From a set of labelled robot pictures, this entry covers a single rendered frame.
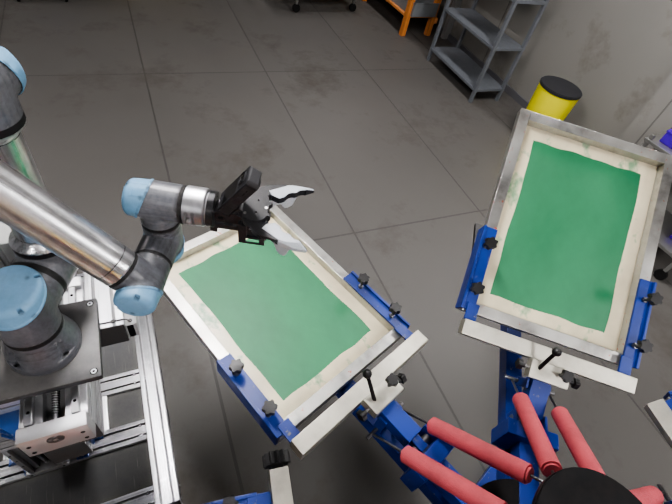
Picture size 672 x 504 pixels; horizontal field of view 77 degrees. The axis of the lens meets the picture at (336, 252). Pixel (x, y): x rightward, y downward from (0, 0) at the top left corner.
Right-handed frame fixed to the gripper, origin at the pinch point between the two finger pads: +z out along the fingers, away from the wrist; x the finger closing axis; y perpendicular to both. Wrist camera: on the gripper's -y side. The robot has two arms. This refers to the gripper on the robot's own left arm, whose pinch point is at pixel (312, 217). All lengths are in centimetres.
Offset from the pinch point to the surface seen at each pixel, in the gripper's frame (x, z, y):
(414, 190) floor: -200, 97, 196
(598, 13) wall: -384, 260, 105
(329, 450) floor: 16, 32, 167
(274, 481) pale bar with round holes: 41, 2, 59
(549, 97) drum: -305, 219, 152
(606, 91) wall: -327, 282, 148
